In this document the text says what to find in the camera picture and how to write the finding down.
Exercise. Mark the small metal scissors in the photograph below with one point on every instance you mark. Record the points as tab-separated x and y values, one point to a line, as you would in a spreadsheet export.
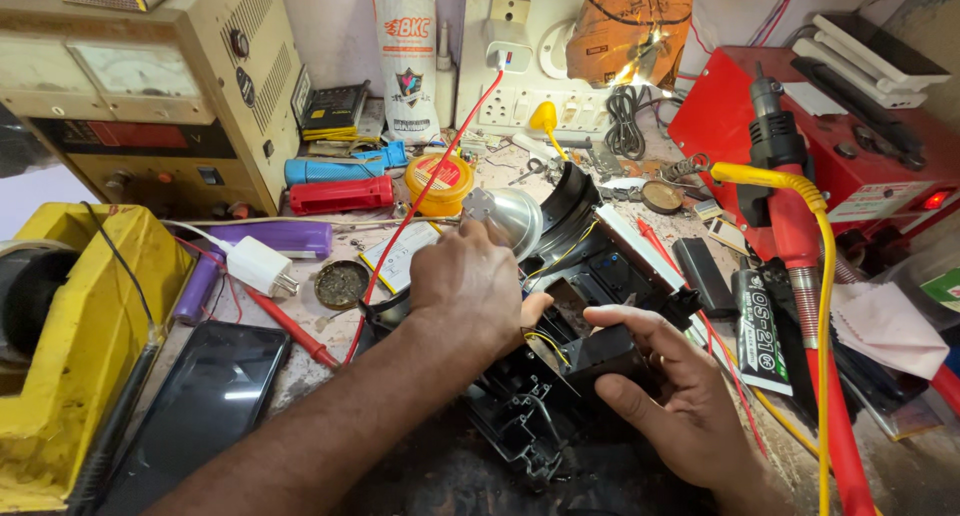
531	171

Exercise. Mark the red torch casing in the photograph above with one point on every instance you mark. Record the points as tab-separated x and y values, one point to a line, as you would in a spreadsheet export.
341	195

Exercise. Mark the white flat phone battery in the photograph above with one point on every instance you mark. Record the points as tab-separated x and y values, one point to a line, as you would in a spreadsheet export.
401	257

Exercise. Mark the purple cylindrical battery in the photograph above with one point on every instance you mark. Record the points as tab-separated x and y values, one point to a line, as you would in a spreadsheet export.
196	287

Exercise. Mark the black rectangular battery block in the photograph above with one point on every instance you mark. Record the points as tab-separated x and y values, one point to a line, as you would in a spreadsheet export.
600	355

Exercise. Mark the white plugged charger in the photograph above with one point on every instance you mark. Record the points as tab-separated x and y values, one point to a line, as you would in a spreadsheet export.
506	47

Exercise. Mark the silver torch reflector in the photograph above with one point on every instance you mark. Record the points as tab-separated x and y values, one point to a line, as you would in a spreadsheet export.
519	214

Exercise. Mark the black flat battery pack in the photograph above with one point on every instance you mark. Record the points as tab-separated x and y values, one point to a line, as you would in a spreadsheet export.
703	276

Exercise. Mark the beige bench power supply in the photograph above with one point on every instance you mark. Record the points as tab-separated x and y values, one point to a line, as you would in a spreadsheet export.
150	88

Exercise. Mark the white printed plastic pouch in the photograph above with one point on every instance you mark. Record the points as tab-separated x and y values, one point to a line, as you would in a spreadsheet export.
406	58

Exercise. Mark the black plastic torch housing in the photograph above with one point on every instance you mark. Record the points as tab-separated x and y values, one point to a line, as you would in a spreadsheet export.
525	418

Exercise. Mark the round brass tin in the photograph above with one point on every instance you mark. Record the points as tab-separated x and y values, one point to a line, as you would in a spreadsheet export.
662	197

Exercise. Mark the blue torch casing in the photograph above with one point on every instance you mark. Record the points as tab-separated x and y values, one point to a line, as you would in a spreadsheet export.
330	171

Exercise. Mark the red test probe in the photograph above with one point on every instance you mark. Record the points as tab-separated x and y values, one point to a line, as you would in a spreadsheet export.
649	235
289	328

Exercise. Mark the pink cloth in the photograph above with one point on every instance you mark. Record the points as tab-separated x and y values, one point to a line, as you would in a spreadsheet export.
885	328

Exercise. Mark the orange plastic bag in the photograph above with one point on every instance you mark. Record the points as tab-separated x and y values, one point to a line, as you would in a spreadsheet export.
630	36

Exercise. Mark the yellow round container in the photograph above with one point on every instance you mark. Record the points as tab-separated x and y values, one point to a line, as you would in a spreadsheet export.
441	182

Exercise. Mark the black yellow box stack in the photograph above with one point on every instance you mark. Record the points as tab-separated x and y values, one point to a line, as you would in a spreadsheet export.
334	111

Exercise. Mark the green white box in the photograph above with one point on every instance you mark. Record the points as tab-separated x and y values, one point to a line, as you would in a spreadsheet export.
943	289

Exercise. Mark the black red hot air gun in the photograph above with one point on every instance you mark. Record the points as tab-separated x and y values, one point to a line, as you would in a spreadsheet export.
795	223

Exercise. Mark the white wall switchboard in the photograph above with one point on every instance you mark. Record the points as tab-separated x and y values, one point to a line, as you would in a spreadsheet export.
540	107

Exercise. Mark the person's left hand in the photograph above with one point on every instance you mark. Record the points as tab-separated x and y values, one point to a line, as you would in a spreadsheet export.
465	291

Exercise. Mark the black smartphone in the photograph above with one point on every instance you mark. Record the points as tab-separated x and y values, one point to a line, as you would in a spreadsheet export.
202	403

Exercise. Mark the white LED strip board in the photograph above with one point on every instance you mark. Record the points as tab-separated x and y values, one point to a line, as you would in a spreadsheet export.
637	242

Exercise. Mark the small white bottle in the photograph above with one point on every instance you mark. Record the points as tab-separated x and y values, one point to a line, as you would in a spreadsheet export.
444	47

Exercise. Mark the black glue tube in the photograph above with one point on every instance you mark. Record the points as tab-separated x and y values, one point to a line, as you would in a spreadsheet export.
759	328

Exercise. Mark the red rework station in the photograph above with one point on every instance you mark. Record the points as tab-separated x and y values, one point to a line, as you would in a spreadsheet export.
862	163

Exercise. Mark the round tin of solder paste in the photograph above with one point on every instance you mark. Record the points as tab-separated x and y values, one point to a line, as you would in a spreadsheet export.
341	283

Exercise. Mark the yellow tape dispenser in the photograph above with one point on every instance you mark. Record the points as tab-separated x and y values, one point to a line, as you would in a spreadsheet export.
82	336

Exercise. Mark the person's right hand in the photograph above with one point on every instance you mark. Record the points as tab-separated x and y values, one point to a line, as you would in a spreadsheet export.
694	411

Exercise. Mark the stack of white phones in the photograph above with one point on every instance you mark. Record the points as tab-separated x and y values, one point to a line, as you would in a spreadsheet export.
870	58

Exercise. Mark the purple torch body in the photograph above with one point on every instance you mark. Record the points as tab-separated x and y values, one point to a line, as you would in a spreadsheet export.
277	238

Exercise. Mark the white charger adapter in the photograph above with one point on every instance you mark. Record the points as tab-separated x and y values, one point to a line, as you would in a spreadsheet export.
259	265

